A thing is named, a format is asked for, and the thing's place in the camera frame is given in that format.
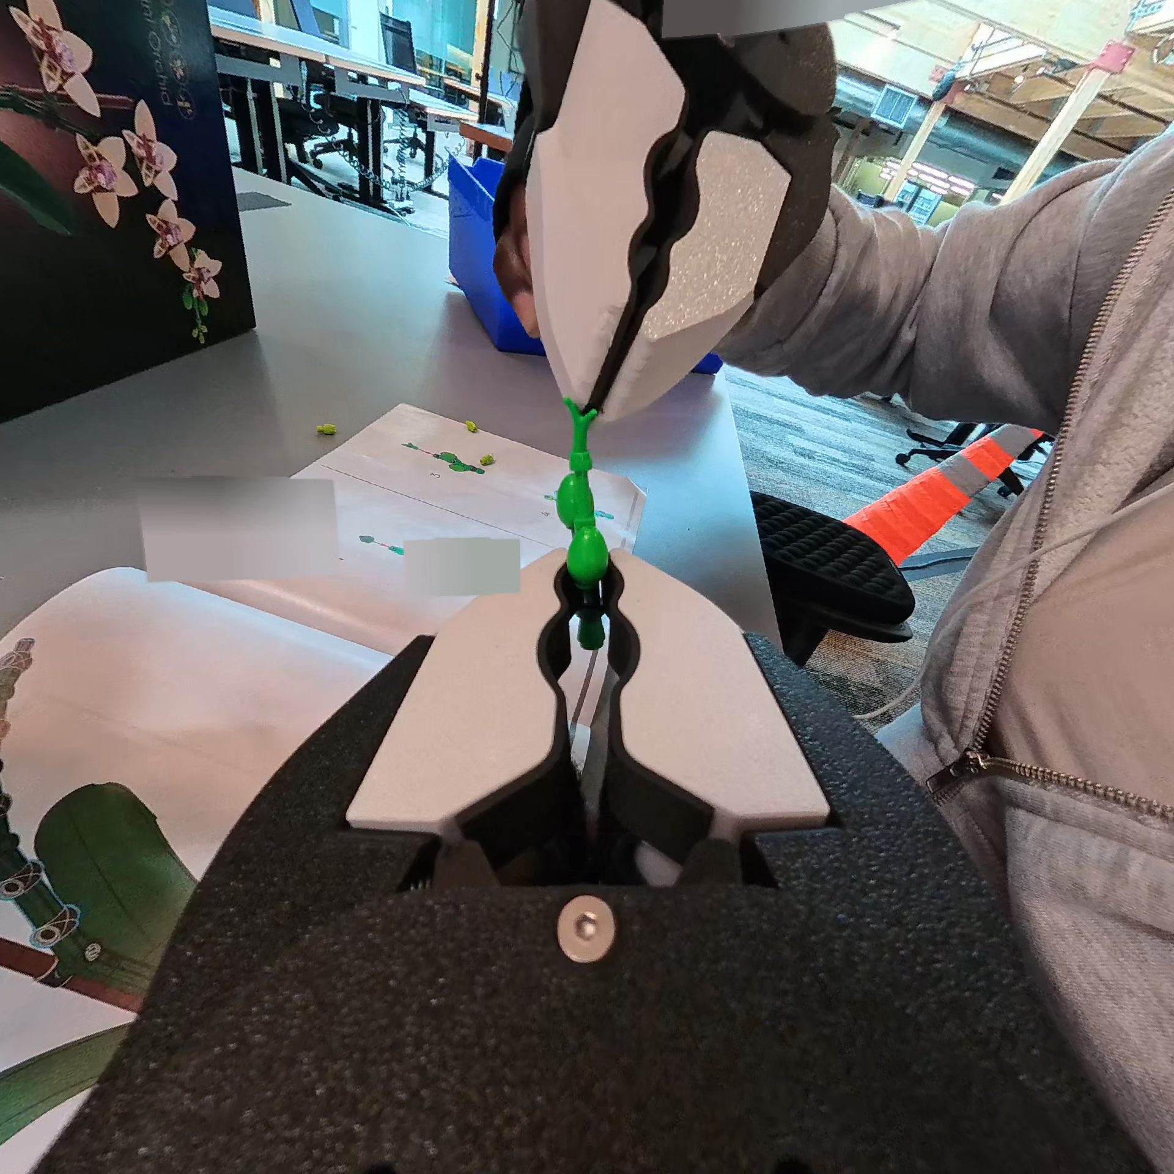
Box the open instruction booklet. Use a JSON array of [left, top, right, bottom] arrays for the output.
[[0, 403, 650, 1157]]

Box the black office chair base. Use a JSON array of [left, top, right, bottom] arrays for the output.
[[895, 419, 1057, 500]]

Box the row of white office desks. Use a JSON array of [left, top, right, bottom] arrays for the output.
[[210, 0, 516, 215]]

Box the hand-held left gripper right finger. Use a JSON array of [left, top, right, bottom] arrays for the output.
[[590, 546, 835, 854]]

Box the blue storage bin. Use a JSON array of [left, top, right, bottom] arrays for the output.
[[448, 153, 727, 375]]

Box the black orchid print box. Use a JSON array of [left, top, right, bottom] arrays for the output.
[[0, 0, 258, 425]]

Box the person's right hand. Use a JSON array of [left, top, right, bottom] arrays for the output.
[[494, 197, 546, 339]]

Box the orange traffic cone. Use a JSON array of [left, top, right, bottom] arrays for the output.
[[843, 425, 1047, 564]]

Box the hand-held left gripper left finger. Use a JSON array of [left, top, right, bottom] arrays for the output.
[[346, 546, 590, 852]]

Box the green toy flower stem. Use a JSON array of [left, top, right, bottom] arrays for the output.
[[562, 395, 612, 652]]

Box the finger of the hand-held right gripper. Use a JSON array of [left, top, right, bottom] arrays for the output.
[[526, 0, 707, 409], [592, 127, 795, 423]]

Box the person's right forearm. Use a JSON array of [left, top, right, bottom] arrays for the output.
[[719, 123, 1174, 433]]

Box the grey desk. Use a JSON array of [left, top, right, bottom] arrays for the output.
[[0, 165, 783, 654]]

